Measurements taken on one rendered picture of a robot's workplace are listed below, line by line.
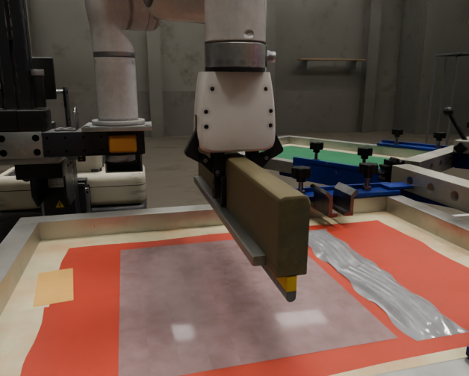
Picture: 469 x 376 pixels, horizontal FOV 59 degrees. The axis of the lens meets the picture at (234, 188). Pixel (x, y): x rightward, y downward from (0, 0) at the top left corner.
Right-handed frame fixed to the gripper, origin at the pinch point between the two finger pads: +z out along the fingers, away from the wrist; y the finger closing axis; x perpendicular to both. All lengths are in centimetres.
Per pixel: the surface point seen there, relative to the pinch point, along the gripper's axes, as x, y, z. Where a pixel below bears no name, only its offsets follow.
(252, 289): 2.5, -2.0, 13.9
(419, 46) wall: -885, -708, -101
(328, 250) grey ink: -6.3, -18.0, 13.4
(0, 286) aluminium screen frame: -0.2, 29.7, 10.9
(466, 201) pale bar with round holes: -10.1, -48.3, 8.0
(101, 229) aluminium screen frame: -24.9, 19.0, 13.1
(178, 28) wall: -1000, -121, -136
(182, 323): 8.6, 8.5, 13.8
